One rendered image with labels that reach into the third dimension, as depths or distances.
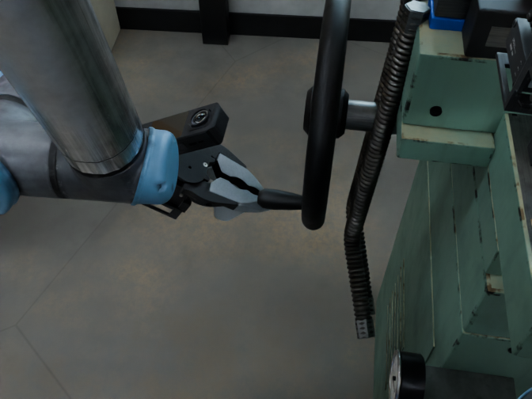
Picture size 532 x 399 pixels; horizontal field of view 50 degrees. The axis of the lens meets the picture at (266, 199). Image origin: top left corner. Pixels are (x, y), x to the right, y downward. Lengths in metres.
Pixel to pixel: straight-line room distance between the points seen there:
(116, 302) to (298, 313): 0.46
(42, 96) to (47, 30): 0.06
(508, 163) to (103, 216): 1.29
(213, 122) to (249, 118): 1.27
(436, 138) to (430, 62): 0.09
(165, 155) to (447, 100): 0.28
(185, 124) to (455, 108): 0.29
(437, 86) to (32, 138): 0.39
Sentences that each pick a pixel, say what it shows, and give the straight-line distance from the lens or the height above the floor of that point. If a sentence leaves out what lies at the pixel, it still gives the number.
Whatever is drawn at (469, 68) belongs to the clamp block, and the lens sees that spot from 0.57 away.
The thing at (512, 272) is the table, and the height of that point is 0.87.
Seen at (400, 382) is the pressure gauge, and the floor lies 0.69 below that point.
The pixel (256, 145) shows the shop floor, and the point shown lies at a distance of 1.80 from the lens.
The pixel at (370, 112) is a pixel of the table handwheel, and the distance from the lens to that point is 0.69.
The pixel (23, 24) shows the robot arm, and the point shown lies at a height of 1.09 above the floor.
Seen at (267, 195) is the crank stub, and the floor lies 0.77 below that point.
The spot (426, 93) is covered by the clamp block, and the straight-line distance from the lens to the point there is 0.59.
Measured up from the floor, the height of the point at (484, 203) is 0.82.
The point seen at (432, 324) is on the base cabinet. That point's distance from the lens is 0.81.
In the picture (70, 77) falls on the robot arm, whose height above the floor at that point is 1.04.
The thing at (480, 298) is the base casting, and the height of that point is 0.78.
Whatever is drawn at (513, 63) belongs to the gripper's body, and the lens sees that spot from 0.37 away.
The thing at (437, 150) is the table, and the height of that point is 0.86.
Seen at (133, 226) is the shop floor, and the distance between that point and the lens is 1.64.
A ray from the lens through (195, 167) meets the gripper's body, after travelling 0.68.
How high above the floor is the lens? 1.28
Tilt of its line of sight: 51 degrees down
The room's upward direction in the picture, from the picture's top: straight up
